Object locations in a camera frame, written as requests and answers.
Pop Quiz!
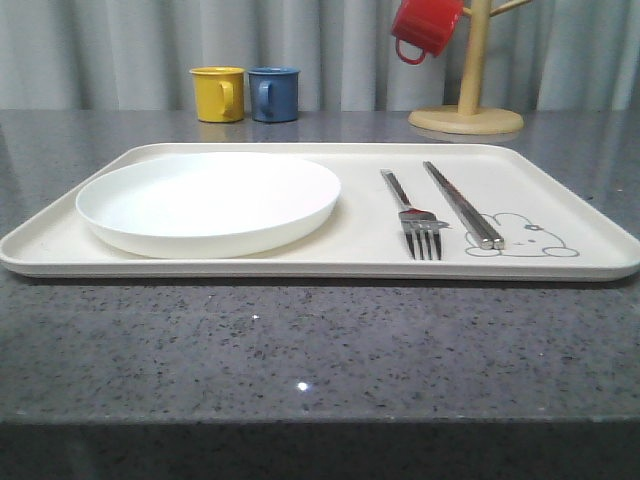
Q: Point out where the blue mug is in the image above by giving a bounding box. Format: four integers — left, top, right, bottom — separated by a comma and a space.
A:
248, 67, 300, 123

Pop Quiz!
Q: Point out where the yellow mug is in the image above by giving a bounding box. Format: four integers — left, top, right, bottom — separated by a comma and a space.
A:
190, 66, 245, 123

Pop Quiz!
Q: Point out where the steel fork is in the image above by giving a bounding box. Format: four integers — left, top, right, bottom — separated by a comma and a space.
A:
380, 169, 449, 260

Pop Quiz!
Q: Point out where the cream rabbit serving tray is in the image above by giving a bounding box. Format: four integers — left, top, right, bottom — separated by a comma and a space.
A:
1, 143, 639, 281

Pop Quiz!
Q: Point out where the wooden mug tree stand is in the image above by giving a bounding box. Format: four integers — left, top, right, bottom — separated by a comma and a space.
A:
408, 0, 529, 135

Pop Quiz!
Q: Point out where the white round plate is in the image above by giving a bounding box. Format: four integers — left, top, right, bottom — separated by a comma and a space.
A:
75, 152, 341, 259

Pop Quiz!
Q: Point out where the red mug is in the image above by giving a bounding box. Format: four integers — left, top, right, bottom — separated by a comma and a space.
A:
391, 0, 464, 65

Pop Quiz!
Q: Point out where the steel chopstick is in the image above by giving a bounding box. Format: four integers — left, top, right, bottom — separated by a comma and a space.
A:
422, 160, 496, 251
425, 160, 506, 250

